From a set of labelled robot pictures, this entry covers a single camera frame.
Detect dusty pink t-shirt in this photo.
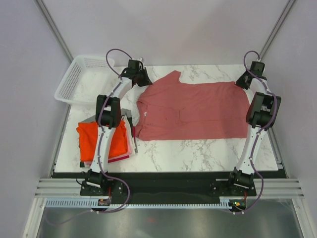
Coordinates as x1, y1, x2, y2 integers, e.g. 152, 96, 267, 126
135, 71, 249, 141

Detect white folded t-shirt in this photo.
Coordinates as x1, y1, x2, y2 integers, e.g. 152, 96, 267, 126
123, 116, 138, 157

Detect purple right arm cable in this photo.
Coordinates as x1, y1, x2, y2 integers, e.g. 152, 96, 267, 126
227, 51, 277, 215

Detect right aluminium frame post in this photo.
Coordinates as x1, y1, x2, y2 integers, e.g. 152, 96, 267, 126
259, 0, 297, 60

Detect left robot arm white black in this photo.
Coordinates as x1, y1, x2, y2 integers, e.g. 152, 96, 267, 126
85, 59, 152, 195

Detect light pink folded t-shirt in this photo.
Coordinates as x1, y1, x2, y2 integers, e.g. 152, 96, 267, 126
108, 145, 131, 162

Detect white slotted cable duct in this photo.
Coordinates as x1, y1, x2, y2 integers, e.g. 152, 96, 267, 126
46, 198, 238, 209

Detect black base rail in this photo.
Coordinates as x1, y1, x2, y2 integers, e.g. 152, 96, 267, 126
79, 170, 257, 205

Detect left aluminium frame post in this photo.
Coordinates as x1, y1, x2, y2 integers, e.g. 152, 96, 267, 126
34, 0, 74, 63

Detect aluminium frame post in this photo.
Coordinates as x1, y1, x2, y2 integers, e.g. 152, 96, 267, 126
259, 0, 297, 60
34, 0, 74, 63

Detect crimson folded t-shirt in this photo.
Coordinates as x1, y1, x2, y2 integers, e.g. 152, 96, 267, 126
106, 125, 137, 164

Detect orange folded t-shirt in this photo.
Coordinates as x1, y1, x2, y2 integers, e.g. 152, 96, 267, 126
76, 120, 128, 162

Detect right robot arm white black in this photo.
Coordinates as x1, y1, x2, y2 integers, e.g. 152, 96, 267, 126
226, 61, 281, 195

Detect white plastic basket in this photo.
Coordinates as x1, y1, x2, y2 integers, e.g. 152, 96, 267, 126
54, 55, 116, 105

